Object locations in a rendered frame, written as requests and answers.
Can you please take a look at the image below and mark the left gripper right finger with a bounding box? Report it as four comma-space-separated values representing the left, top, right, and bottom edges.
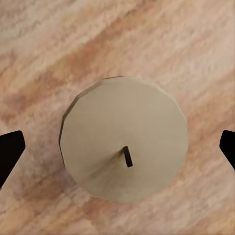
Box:
219, 130, 235, 170

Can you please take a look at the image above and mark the pillar candle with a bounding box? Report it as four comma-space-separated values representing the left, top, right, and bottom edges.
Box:
59, 76, 188, 203

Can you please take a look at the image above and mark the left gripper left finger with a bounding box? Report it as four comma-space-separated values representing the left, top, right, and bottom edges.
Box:
0, 130, 25, 188

